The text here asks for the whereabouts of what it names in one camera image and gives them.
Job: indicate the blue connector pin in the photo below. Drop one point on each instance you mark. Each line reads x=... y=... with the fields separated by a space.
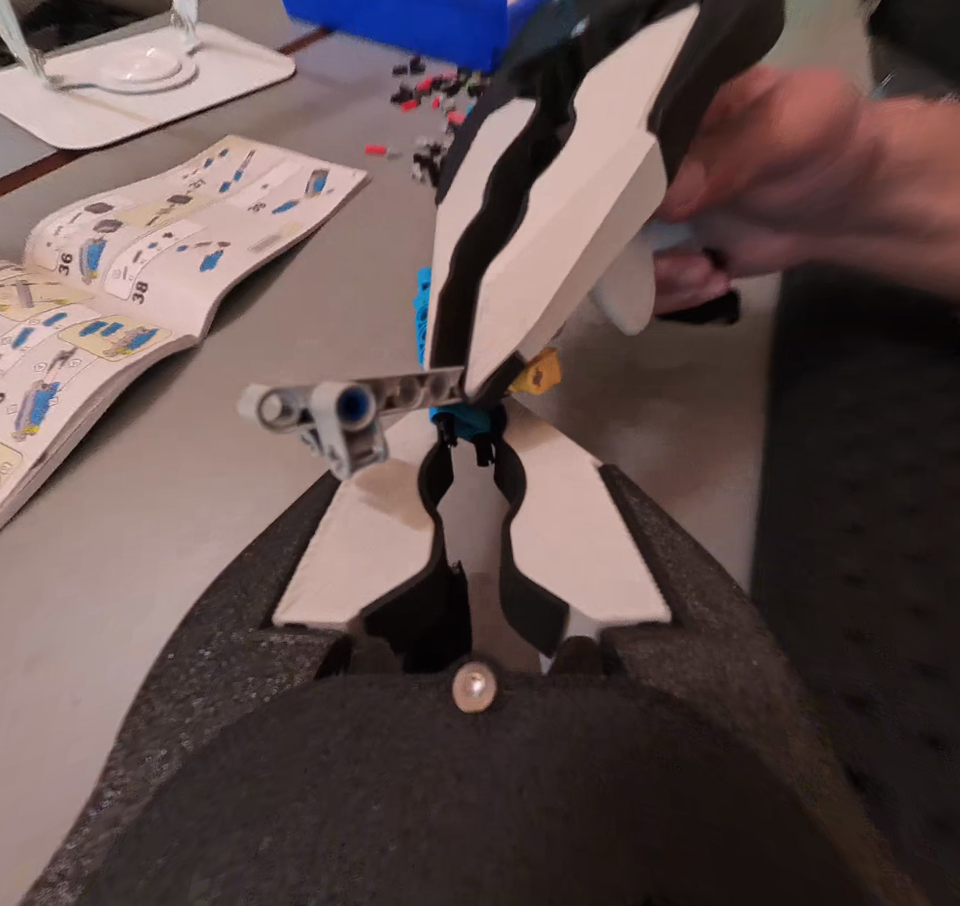
x=352 y=402

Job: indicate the blue panel with black pins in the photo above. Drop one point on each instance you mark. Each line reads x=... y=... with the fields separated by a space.
x=472 y=422

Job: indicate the person's right forearm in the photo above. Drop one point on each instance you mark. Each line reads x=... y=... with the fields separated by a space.
x=922 y=178

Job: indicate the red and grey pin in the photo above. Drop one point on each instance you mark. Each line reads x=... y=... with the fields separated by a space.
x=381 y=150

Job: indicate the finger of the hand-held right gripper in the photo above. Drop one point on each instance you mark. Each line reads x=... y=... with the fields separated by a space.
x=480 y=186
x=577 y=223

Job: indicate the pile of small building pieces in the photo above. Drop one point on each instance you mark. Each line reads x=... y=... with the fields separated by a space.
x=435 y=96

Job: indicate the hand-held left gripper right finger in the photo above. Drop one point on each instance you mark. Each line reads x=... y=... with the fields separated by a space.
x=585 y=546

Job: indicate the black perforated pad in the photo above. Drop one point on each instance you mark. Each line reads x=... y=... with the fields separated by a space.
x=862 y=546

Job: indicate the white laptop stand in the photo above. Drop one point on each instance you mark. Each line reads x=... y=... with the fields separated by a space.
x=150 y=88

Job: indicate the person's right hand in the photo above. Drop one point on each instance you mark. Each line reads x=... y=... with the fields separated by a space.
x=780 y=171

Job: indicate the short grey connector piece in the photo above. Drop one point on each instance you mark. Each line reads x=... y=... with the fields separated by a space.
x=330 y=426

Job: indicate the yellow connector piece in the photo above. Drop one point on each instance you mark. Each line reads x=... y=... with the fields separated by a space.
x=540 y=373

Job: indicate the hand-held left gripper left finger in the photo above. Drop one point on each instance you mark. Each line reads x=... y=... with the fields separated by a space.
x=360 y=546

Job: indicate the instruction booklet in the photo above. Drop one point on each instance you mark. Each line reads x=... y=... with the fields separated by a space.
x=135 y=283

